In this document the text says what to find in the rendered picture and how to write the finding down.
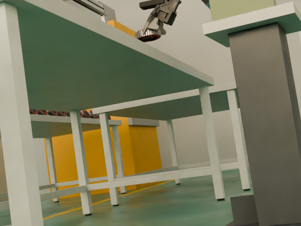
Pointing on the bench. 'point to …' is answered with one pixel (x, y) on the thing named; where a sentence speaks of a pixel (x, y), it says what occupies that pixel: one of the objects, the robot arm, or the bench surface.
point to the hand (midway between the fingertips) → (147, 36)
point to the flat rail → (83, 9)
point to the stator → (150, 36)
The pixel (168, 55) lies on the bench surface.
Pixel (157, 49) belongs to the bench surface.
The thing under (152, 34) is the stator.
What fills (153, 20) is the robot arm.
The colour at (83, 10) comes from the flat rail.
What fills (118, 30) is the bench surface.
